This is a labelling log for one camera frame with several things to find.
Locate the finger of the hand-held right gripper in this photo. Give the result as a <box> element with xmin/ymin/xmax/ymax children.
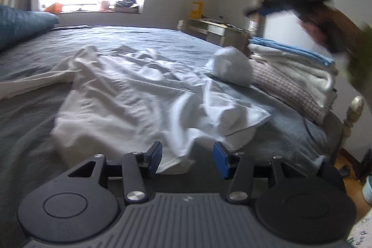
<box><xmin>246</xmin><ymin>0</ymin><xmax>304</xmax><ymax>16</ymax></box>

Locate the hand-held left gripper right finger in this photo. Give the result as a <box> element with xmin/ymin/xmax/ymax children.
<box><xmin>213</xmin><ymin>142</ymin><xmax>319</xmax><ymax>203</ymax></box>

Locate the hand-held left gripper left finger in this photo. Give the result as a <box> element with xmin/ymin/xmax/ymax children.
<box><xmin>68</xmin><ymin>141</ymin><xmax>163</xmax><ymax>205</ymax></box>

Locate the white shirt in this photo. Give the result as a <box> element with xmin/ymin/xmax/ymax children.
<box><xmin>0</xmin><ymin>45</ymin><xmax>272</xmax><ymax>174</ymax></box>

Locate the person's right hand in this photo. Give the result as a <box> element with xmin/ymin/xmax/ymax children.
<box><xmin>302</xmin><ymin>8</ymin><xmax>364</xmax><ymax>54</ymax></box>

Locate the blue folded cloth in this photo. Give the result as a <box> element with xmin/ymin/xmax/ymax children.
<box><xmin>250</xmin><ymin>36</ymin><xmax>335</xmax><ymax>67</ymax></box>

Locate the metal desk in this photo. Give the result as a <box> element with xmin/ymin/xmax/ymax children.
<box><xmin>186</xmin><ymin>17</ymin><xmax>250</xmax><ymax>48</ymax></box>

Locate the yellow box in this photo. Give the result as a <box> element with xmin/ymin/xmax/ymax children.
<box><xmin>190</xmin><ymin>1</ymin><xmax>204</xmax><ymax>19</ymax></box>

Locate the grey bed sheet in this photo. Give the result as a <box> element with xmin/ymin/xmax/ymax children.
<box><xmin>0</xmin><ymin>25</ymin><xmax>343</xmax><ymax>248</ymax></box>

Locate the dark bag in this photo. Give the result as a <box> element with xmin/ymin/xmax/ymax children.
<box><xmin>114</xmin><ymin>0</ymin><xmax>140</xmax><ymax>9</ymax></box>

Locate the orange bag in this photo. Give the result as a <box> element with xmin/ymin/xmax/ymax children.
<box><xmin>43</xmin><ymin>3</ymin><xmax>63</xmax><ymax>13</ymax></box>

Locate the teal duvet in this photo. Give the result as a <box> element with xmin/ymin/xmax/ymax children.
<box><xmin>0</xmin><ymin>4</ymin><xmax>60</xmax><ymax>52</ymax></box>

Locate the cream bed foot post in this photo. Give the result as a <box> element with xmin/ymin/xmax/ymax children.
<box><xmin>331</xmin><ymin>96</ymin><xmax>365</xmax><ymax>164</ymax></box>

